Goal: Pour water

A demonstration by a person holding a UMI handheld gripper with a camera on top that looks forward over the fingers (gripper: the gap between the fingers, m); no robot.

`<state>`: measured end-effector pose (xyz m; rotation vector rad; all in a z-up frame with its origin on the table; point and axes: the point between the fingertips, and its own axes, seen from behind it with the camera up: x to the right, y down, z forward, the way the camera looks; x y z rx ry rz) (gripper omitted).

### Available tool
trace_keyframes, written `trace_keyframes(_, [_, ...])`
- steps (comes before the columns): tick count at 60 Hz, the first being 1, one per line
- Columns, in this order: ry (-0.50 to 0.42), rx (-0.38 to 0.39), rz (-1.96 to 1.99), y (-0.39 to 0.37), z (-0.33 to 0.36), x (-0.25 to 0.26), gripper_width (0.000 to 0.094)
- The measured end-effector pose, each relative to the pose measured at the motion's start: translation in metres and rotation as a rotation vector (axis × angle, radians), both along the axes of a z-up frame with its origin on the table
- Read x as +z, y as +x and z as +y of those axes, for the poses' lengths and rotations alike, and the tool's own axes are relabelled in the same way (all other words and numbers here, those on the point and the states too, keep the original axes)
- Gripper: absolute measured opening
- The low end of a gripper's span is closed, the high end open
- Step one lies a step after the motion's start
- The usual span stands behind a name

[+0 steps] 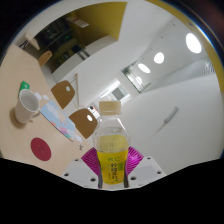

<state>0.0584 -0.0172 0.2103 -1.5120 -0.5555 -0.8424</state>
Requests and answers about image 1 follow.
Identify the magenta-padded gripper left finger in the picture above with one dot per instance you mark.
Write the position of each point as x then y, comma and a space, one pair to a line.
76, 171

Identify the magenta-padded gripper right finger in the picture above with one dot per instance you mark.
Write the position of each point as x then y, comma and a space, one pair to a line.
148, 170

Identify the clear bottle with yellow drink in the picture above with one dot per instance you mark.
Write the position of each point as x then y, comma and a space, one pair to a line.
111, 166

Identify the small figure sticker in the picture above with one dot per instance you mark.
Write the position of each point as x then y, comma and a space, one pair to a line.
80, 146

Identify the flat round red coaster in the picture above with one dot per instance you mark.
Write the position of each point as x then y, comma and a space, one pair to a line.
41, 149

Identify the group of wooden chairs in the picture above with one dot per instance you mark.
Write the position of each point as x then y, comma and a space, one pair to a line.
61, 95

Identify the white ceramic mug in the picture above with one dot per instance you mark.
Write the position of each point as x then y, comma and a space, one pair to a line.
25, 111

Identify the white paper card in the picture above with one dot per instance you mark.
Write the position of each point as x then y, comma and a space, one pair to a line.
45, 97
38, 96

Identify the wooden stair handrail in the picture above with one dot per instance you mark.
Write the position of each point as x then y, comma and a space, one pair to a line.
77, 90

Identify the green card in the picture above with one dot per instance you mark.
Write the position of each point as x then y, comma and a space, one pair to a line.
24, 86

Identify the green potted plant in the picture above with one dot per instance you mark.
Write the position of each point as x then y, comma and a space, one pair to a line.
126, 70

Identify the group of round ceiling lights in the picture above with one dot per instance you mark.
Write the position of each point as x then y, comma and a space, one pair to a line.
193, 43

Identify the dark shop shelf unit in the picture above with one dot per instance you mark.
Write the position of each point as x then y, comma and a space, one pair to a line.
56, 38

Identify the light wooden side table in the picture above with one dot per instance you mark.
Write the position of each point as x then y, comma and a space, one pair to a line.
31, 40

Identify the hanging white sign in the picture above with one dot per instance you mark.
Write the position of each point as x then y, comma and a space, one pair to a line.
79, 22

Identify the grey wall lamp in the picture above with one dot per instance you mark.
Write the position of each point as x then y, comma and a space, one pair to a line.
171, 115

